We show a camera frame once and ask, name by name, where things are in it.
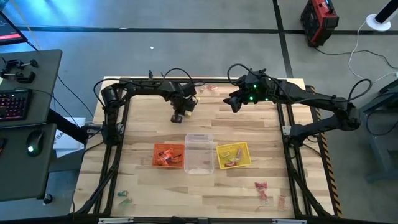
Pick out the black backlit keyboard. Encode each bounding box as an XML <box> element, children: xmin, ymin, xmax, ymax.
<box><xmin>0</xmin><ymin>88</ymin><xmax>34</xmax><ymax>122</ymax></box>

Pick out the yellow plastic basket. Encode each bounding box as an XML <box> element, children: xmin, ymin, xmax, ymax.
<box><xmin>216</xmin><ymin>141</ymin><xmax>252</xmax><ymax>170</ymax></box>

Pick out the red black tool box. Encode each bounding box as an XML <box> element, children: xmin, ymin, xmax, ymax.
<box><xmin>300</xmin><ymin>0</ymin><xmax>340</xmax><ymax>48</ymax></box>

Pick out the black floor cable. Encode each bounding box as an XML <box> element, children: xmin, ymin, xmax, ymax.
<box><xmin>313</xmin><ymin>46</ymin><xmax>398</xmax><ymax>70</ymax></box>

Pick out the black desk panel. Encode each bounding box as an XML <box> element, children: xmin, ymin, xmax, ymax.
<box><xmin>0</xmin><ymin>49</ymin><xmax>63</xmax><ymax>129</ymax></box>
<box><xmin>0</xmin><ymin>123</ymin><xmax>58</xmax><ymax>202</ymax></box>

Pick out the white printed cardboard box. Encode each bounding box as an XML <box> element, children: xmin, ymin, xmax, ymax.
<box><xmin>52</xmin><ymin>116</ymin><xmax>90</xmax><ymax>159</ymax></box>

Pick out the silver metal bracket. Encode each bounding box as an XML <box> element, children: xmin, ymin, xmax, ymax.
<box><xmin>98</xmin><ymin>217</ymin><xmax>134</xmax><ymax>224</ymax></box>
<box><xmin>272</xmin><ymin>218</ymin><xmax>308</xmax><ymax>224</ymax></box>

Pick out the black metal C-clamp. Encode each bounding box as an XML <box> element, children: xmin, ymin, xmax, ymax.
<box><xmin>0</xmin><ymin>70</ymin><xmax>37</xmax><ymax>84</ymax></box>
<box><xmin>1</xmin><ymin>57</ymin><xmax>40</xmax><ymax>71</ymax></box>

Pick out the black yellow hazard strip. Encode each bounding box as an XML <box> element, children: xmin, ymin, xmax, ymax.
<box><xmin>306</xmin><ymin>85</ymin><xmax>343</xmax><ymax>218</ymax></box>

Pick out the clear plastic bin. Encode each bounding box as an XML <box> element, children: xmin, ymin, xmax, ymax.
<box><xmin>183</xmin><ymin>133</ymin><xmax>215</xmax><ymax>175</ymax></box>

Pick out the black aluminium table frame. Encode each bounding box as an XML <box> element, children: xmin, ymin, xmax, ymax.
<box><xmin>70</xmin><ymin>68</ymin><xmax>336</xmax><ymax>224</ymax></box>

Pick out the orange plastic basket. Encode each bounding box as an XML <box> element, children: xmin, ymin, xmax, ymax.
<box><xmin>151</xmin><ymin>142</ymin><xmax>186</xmax><ymax>169</ymax></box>

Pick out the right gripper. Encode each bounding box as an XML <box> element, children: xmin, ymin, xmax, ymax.
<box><xmin>238</xmin><ymin>70</ymin><xmax>282</xmax><ymax>104</ymax></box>

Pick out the white floor cable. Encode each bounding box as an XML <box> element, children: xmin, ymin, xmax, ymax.
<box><xmin>347</xmin><ymin>20</ymin><xmax>398</xmax><ymax>83</ymax></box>

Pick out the white-based black pole stand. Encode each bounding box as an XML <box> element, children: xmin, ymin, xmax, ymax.
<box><xmin>366</xmin><ymin>0</ymin><xmax>398</xmax><ymax>32</ymax></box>

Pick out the black desk support beam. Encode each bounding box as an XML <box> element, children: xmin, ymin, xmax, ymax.
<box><xmin>46</xmin><ymin>108</ymin><xmax>90</xmax><ymax>146</ymax></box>

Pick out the laptop screen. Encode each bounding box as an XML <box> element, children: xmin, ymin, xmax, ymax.
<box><xmin>0</xmin><ymin>11</ymin><xmax>29</xmax><ymax>47</ymax></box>

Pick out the black computer mouse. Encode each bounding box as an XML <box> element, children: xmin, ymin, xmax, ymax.
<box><xmin>26</xmin><ymin>129</ymin><xmax>45</xmax><ymax>157</ymax></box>

